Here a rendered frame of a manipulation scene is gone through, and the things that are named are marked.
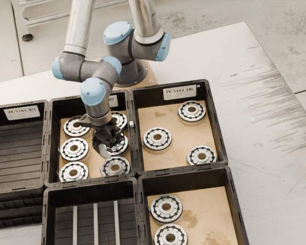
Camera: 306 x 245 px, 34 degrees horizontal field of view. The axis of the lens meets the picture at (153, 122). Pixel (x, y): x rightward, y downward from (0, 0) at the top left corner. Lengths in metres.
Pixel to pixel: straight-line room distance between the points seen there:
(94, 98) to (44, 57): 2.09
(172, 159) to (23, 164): 0.54
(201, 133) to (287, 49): 1.73
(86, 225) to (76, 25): 0.64
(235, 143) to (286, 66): 1.43
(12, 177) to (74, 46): 0.53
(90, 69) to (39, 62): 1.96
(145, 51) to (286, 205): 0.76
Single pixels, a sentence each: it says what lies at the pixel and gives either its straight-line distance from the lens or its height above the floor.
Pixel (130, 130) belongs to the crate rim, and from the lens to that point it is 1.72.
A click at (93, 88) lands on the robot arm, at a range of 1.48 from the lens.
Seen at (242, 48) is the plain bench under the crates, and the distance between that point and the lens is 2.35.
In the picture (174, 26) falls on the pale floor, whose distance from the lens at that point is 3.61.
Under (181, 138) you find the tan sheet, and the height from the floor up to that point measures 0.83.
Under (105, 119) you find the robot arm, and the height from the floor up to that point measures 1.08.
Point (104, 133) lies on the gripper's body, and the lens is 1.64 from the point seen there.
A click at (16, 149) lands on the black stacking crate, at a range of 1.90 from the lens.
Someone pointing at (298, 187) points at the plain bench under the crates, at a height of 0.70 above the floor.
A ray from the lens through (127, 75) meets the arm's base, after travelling 2.04.
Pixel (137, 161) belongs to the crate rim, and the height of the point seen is 0.93.
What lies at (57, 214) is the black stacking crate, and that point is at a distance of 1.69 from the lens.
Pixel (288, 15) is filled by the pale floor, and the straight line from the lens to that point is 3.73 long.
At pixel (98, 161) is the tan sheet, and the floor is 0.83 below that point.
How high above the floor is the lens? 2.23
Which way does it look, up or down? 49 degrees down
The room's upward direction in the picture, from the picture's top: 7 degrees counter-clockwise
